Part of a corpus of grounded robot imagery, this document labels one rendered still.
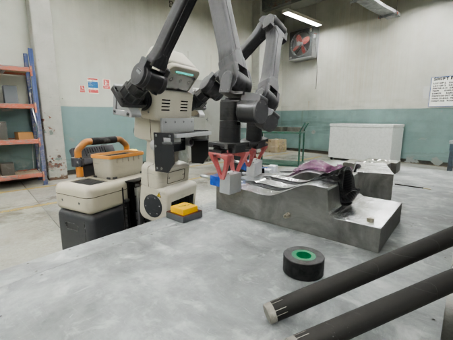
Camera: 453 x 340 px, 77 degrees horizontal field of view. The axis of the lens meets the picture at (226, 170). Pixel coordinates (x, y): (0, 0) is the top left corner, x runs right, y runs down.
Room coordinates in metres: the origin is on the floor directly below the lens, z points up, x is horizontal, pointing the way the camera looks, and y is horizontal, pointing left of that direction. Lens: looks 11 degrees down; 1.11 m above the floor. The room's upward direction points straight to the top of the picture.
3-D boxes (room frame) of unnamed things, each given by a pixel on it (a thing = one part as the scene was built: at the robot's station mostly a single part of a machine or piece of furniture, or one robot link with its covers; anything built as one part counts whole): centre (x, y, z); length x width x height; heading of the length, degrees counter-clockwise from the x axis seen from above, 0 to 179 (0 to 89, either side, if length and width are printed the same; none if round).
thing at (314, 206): (0.87, -0.24, 0.87); 0.50 x 0.26 x 0.14; 50
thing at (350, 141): (7.20, -3.47, 0.47); 1.52 x 0.77 x 0.94; 42
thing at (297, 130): (5.54, -1.05, 0.50); 0.98 x 0.55 x 1.01; 67
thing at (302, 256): (0.53, -0.15, 0.82); 0.08 x 0.08 x 0.04
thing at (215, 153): (0.75, 0.00, 0.99); 0.07 x 0.07 x 0.09; 49
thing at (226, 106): (0.76, -0.02, 1.12); 0.07 x 0.06 x 0.07; 49
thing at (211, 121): (7.11, 0.64, 0.98); 1.00 x 0.47 x 1.95; 132
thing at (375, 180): (1.20, -0.41, 0.86); 0.50 x 0.26 x 0.11; 67
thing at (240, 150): (0.77, -0.02, 0.99); 0.07 x 0.07 x 0.09; 49
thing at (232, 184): (0.79, 0.02, 0.93); 0.13 x 0.05 x 0.05; 49
